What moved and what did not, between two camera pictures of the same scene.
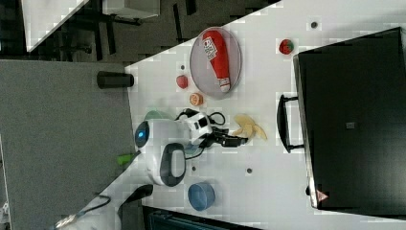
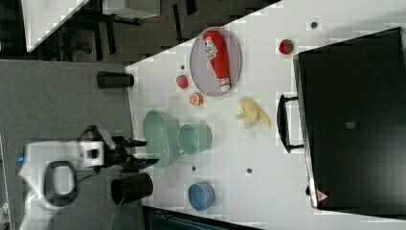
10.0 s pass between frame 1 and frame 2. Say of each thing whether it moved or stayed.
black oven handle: stayed
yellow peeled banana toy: moved
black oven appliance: stayed
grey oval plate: stayed
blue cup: stayed
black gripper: moved
